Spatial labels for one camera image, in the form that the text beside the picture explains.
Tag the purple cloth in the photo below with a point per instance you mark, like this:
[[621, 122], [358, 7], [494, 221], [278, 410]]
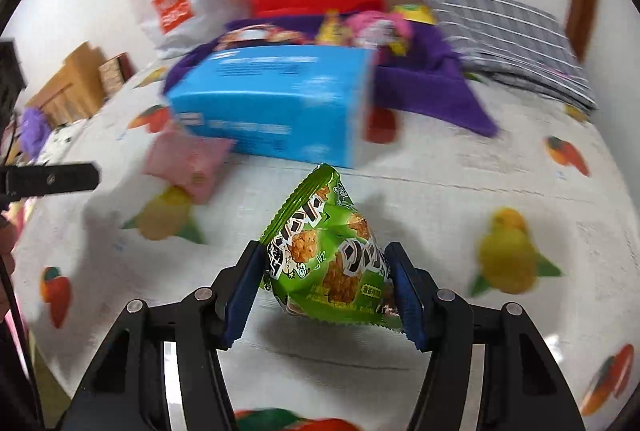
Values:
[[440, 81]]

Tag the green rice cracker snack packet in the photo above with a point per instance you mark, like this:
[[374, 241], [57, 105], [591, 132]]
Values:
[[330, 261]]

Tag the bright pink snack packet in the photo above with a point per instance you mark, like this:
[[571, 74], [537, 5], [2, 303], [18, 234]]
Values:
[[375, 28]]

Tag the dark red snack packet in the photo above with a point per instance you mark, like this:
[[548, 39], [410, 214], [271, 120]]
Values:
[[250, 36]]

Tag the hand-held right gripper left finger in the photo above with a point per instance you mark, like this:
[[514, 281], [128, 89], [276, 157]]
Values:
[[240, 297]]

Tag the blue tissue pack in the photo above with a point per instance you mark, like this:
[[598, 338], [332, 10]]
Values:
[[265, 101]]

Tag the purple fluffy object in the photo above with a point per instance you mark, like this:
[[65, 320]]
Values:
[[35, 128]]

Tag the pale pink snack packet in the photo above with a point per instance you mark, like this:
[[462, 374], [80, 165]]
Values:
[[187, 161]]

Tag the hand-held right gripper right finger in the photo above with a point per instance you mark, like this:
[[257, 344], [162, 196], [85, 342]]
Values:
[[407, 297]]

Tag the small patterned box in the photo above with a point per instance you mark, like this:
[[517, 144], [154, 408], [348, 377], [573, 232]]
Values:
[[115, 73]]

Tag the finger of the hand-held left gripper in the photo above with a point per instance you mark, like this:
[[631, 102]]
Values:
[[55, 179]]

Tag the fruit-print tablecloth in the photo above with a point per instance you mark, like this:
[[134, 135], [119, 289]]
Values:
[[450, 191]]

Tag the small yellow snack packet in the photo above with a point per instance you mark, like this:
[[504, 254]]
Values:
[[417, 13]]

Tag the grey checked folded cloth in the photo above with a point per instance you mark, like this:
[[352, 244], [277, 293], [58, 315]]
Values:
[[500, 36]]

